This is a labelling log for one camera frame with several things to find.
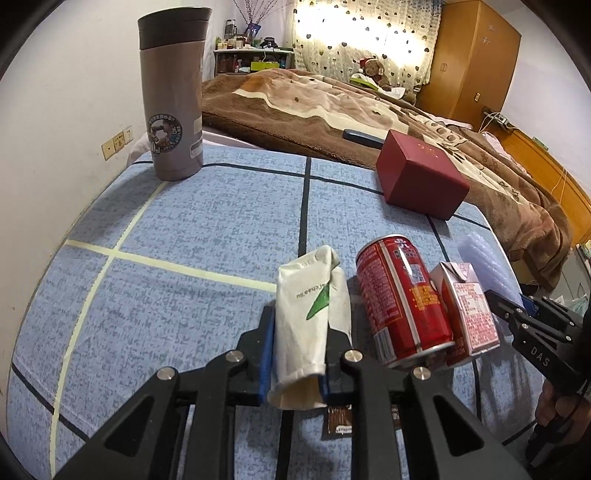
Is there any wooden wardrobe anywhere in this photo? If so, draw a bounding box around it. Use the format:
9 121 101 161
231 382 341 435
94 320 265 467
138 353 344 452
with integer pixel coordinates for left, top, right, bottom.
416 0 522 132

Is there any blue checked sheet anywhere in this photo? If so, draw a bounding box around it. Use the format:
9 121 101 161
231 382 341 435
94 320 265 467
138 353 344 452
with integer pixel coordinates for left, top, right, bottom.
7 145 546 480

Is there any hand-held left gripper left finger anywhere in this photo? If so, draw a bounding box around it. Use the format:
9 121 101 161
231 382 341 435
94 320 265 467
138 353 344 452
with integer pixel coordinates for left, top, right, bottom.
53 305 278 480

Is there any heart print curtain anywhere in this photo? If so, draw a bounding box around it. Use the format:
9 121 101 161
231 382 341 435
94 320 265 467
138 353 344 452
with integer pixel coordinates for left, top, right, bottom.
293 0 437 88

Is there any brown teddy bear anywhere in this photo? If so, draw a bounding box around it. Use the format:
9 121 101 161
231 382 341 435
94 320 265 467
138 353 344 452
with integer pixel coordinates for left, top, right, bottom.
359 58 393 90

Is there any wooden headboard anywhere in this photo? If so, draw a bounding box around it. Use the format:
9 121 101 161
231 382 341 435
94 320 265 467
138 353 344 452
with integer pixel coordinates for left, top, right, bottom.
480 117 591 241

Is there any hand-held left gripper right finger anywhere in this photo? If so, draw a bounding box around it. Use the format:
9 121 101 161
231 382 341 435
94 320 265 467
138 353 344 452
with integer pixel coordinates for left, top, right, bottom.
320 328 532 480

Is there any dark red box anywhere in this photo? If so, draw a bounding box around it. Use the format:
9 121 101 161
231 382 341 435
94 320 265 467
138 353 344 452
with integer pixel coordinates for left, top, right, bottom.
375 130 471 221

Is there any brown sachet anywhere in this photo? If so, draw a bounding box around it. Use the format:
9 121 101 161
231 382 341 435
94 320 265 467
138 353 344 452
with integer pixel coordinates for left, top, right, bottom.
322 406 355 439

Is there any clear plastic bubble wrap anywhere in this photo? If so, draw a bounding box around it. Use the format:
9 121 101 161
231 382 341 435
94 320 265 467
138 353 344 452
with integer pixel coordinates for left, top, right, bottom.
457 233 525 319

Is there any person's right hand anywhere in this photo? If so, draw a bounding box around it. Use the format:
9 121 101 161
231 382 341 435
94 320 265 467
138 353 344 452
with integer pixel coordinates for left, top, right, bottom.
536 381 591 432

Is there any white desk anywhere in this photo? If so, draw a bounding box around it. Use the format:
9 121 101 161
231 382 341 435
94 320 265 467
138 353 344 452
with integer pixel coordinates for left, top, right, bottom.
213 46 296 77

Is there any black remote control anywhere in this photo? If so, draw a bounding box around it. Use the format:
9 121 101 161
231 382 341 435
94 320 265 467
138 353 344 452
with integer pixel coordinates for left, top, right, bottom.
342 128 386 148

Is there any vase with purple branches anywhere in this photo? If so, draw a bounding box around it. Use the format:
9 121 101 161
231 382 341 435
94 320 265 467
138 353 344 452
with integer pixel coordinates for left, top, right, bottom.
233 0 278 38

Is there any white power strip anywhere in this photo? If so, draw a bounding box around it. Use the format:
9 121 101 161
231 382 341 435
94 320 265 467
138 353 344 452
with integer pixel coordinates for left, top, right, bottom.
482 107 511 127

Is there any gray thermos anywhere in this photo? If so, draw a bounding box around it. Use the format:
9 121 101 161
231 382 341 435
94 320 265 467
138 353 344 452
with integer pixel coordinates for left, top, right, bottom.
137 6 213 182

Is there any pink drink carton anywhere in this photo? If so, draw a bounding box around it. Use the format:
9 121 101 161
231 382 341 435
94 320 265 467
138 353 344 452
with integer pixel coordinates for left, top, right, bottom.
429 261 501 367

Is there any red drink can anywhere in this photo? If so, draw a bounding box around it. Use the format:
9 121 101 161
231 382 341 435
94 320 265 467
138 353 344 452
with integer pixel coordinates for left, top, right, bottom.
355 234 455 370

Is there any brown patterned blanket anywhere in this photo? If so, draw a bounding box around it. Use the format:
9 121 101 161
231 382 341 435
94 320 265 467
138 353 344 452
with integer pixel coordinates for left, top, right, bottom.
202 68 575 291

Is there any white paper cup green mark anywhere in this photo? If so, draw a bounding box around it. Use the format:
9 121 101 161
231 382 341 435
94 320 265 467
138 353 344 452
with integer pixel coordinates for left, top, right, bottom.
268 246 352 411

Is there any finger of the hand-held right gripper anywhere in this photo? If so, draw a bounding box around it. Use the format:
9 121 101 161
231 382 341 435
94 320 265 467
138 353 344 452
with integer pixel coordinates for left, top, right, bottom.
485 290 527 326
521 295 555 317

